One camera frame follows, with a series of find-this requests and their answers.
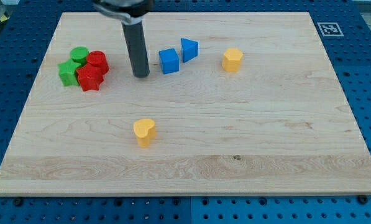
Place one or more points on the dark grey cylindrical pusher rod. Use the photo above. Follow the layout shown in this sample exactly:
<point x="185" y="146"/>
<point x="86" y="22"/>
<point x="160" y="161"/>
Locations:
<point x="136" y="47"/>

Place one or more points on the blue cube block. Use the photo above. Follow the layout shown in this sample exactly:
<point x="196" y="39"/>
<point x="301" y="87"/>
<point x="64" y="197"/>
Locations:
<point x="169" y="61"/>

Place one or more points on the yellow heart block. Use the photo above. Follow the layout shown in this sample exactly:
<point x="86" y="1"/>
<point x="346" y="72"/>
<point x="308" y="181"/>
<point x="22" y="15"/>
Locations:
<point x="145" y="131"/>

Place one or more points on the red cylinder block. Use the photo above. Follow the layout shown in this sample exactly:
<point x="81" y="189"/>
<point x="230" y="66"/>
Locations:
<point x="98" y="59"/>

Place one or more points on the blue triangular prism block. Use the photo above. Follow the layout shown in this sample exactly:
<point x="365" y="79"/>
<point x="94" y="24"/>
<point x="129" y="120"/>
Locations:
<point x="189" y="49"/>

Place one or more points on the green cylinder block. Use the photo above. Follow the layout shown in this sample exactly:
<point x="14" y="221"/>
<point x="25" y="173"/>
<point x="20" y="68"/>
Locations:
<point x="79" y="54"/>

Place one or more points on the red star block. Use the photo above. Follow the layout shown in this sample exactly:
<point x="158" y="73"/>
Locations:
<point x="89" y="77"/>

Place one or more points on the green star block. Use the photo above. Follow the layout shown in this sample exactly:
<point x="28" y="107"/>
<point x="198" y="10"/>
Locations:
<point x="67" y="72"/>

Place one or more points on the yellow hexagon block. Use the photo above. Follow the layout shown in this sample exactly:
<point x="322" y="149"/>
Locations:
<point x="232" y="59"/>

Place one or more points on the wooden board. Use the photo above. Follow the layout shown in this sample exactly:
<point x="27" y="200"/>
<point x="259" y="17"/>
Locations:
<point x="281" y="125"/>

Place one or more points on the white fiducial marker tag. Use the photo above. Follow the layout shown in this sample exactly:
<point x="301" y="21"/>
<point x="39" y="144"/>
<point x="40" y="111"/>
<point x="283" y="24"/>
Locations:
<point x="330" y="29"/>

